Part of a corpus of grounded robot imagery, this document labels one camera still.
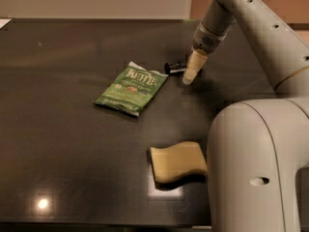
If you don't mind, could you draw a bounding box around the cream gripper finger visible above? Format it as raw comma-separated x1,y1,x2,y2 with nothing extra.
183,49,208,85

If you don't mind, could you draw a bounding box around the black rxbar chocolate bar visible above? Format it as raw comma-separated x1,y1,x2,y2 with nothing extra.
164,62,186,74

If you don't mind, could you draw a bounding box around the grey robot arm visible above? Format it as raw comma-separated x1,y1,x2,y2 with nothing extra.
183,0,309,232

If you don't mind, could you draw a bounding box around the yellow wavy sponge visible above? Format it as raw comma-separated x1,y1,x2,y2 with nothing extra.
151,141,208,184

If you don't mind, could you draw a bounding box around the green Kettle chips bag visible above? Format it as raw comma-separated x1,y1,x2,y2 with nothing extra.
94,62,168,117

